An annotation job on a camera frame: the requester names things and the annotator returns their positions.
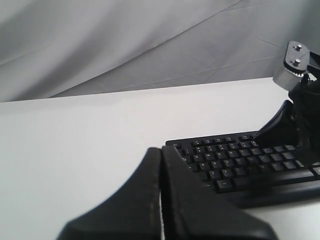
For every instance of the silver black wrist camera mount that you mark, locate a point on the silver black wrist camera mount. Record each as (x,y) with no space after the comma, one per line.
(291,69)

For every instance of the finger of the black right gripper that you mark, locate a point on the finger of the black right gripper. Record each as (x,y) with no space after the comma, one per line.
(280,130)

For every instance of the grey backdrop cloth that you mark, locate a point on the grey backdrop cloth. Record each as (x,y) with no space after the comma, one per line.
(60,48)

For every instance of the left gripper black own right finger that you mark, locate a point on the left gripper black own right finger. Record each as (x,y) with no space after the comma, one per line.
(192,211)

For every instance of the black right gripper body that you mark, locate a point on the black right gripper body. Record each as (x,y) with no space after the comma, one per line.
(306,105)

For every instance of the black acer keyboard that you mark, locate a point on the black acer keyboard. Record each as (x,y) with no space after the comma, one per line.
(236,168)

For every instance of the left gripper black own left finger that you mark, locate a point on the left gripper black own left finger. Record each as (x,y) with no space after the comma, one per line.
(131,213)

